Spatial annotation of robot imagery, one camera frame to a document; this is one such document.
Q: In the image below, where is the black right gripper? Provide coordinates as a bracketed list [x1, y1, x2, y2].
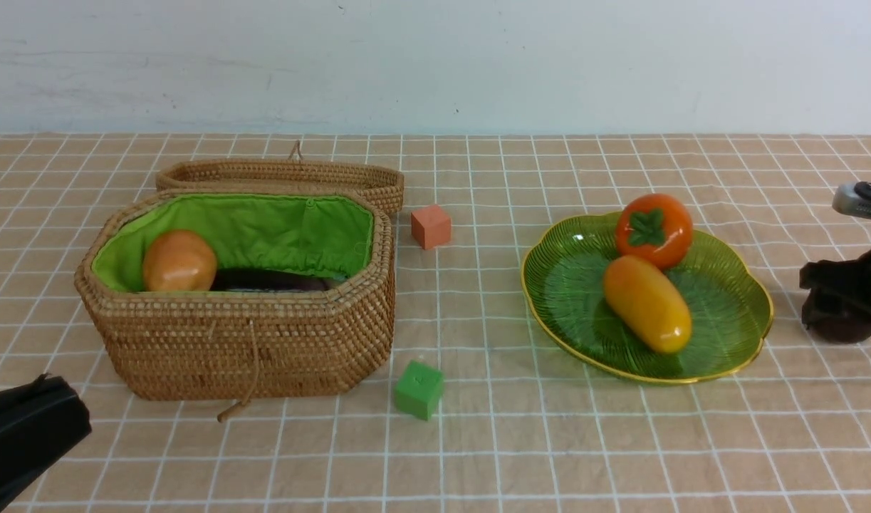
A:
[799, 250, 871, 329]

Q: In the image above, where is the orange toy persimmon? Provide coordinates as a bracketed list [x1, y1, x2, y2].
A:
[614, 194, 694, 270]

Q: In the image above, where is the yellow orange toy mango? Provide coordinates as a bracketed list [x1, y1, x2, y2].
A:
[603, 254, 693, 354]

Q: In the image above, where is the purple toy eggplant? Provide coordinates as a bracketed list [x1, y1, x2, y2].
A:
[210, 267, 338, 293]

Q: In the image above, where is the orange brown toy potato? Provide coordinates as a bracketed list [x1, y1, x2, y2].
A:
[142, 229, 218, 292]

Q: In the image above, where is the dark purple toy mangosteen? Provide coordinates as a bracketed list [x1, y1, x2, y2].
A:
[807, 317, 871, 345]

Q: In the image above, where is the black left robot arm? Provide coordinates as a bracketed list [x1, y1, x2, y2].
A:
[0, 373, 91, 512]

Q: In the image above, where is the beige checkered tablecloth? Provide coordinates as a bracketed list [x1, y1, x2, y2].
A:
[0, 133, 871, 512]

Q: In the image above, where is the green glass leaf plate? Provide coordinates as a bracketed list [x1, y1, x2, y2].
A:
[521, 212, 774, 385]

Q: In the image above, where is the orange foam cube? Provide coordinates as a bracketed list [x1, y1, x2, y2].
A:
[410, 204, 452, 250]

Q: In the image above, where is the green foam cube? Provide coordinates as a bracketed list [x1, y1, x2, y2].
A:
[393, 361, 444, 421]

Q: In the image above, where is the woven wicker basket lid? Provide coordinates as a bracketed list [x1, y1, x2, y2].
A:
[155, 142, 404, 214]

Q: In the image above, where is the woven wicker basket green lining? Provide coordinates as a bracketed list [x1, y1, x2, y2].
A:
[74, 187, 395, 403]

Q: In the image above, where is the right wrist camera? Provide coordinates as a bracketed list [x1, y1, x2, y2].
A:
[832, 182, 871, 219]

